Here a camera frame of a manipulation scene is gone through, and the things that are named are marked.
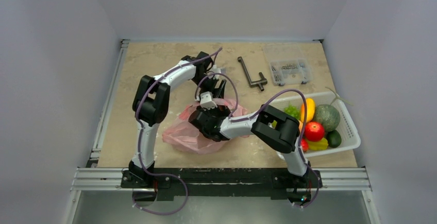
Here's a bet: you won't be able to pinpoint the dark green fake avocado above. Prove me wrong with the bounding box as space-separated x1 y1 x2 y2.
326 130 342 148

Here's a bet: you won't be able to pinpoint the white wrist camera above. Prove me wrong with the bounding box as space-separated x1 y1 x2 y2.
210 65 226 74
199 92 217 110

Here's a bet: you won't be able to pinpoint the black metal crank handle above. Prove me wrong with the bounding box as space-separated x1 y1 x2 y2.
237 56 268 92

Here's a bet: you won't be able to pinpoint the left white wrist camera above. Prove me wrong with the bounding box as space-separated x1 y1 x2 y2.
210 65 226 74

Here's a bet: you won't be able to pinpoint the green fake melon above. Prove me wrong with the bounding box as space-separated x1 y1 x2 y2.
312 104 341 132

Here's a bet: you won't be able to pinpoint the clear plastic screw box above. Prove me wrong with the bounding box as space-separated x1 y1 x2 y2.
263 43 313 86

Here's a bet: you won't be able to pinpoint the black metal base rail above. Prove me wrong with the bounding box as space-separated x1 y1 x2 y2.
121 168 323 203

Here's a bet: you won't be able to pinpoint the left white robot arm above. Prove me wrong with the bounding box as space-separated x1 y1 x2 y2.
128 51 226 187

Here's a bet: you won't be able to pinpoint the green fake grapes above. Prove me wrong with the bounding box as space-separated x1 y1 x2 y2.
284 105 301 120

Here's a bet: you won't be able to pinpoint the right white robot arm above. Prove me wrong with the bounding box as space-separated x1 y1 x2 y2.
188 105 310 186

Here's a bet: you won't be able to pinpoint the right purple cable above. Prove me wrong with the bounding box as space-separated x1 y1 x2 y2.
194 72 322 210

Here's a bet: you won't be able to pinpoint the pink plastic bag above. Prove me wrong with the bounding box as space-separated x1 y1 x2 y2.
162 98 251 155

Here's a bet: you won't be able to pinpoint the red fake apple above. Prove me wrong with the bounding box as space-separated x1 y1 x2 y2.
304 122 325 142

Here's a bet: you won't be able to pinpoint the orange yellow fake papaya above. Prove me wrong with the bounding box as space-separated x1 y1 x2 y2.
299 98 316 122

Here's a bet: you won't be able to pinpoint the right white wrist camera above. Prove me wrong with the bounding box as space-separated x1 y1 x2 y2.
199 92 217 110

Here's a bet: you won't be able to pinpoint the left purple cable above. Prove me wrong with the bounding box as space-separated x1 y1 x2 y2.
131 47 223 216

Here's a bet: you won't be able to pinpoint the yellow fake starfruit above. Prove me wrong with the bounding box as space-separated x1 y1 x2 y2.
305 138 329 151

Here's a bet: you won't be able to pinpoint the red fake strawberry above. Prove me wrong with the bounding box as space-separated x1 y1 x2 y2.
301 139 309 153

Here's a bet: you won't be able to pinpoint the aluminium frame rail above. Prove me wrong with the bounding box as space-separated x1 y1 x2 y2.
73 39 371 191

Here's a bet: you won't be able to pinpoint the white plastic basket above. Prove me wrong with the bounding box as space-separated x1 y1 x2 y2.
270 91 361 158

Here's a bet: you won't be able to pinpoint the purple cable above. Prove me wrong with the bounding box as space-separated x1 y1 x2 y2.
131 47 223 216
194 72 322 210

